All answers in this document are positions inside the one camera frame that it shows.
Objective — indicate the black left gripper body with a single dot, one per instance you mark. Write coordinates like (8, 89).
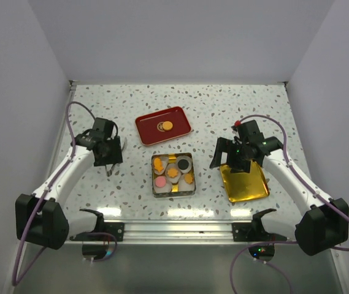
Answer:
(113, 154)

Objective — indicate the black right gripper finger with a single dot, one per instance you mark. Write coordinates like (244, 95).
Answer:
(222, 146)
(240, 166)

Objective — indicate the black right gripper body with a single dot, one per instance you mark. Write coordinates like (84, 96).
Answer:
(238, 150)

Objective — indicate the metal tongs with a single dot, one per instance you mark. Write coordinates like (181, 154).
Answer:
(110, 170)

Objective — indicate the black round cookie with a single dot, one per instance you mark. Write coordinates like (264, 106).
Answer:
(183, 164)

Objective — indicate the orange flower cookie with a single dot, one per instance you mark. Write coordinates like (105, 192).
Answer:
(188, 178)

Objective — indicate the green square cookie tin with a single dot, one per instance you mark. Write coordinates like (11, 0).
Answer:
(174, 192)

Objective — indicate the pink round cookie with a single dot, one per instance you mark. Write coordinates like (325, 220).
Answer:
(160, 181)

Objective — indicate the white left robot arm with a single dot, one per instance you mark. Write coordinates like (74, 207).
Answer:
(40, 217)

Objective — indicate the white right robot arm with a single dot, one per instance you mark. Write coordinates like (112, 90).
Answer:
(323, 222)

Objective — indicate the gold tin lid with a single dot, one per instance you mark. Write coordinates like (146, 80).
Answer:
(243, 187)

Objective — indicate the white paper cup top-right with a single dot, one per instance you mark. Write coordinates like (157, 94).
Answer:
(187, 158)

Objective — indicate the white paper cup bottom-right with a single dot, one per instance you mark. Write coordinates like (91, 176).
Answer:
(183, 186)

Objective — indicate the white paper cup top-left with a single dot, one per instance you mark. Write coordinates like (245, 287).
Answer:
(165, 161)

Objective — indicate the red tray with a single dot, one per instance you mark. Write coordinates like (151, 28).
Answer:
(150, 129)

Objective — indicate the white paper cup centre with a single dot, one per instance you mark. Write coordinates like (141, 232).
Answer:
(173, 180)

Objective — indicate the orange round cookie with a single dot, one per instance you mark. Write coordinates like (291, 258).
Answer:
(167, 125)

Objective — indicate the white paper cup bottom-left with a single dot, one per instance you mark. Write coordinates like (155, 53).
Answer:
(166, 189)

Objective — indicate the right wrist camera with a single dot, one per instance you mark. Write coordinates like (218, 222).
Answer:
(248, 132)

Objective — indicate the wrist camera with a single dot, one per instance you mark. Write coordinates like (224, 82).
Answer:
(104, 129)
(248, 132)

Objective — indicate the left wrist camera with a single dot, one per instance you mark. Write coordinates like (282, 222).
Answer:
(104, 129)

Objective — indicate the black right base bracket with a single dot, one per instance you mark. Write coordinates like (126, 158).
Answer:
(247, 232)

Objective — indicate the black base bracket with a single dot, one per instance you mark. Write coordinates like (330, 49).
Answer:
(108, 231)
(247, 232)

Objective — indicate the black left base bracket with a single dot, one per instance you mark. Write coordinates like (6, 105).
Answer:
(108, 231)

